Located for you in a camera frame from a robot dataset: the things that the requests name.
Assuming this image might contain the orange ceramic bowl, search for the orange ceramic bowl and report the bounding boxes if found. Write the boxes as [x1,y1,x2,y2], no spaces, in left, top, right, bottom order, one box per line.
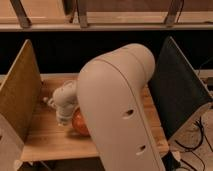
[72,109,89,136]

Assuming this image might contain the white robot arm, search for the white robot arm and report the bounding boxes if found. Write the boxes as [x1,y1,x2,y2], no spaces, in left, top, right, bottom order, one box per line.
[53,43,165,171]

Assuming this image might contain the white patterned tube bottle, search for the white patterned tube bottle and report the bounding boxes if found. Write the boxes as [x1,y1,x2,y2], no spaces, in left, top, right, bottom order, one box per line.
[43,97,55,108]

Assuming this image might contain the left wooden side panel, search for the left wooden side panel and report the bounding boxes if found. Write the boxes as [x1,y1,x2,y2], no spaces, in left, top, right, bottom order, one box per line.
[0,39,42,142]

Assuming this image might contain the right dark side panel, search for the right dark side panel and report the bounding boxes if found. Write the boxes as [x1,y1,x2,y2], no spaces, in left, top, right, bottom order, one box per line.
[149,37,213,141]

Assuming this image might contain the black floor cables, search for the black floor cables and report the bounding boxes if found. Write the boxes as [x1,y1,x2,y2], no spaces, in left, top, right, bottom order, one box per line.
[173,116,213,171]

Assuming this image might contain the wooden shelf rail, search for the wooden shelf rail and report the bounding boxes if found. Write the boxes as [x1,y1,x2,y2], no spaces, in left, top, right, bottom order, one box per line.
[0,0,213,33]

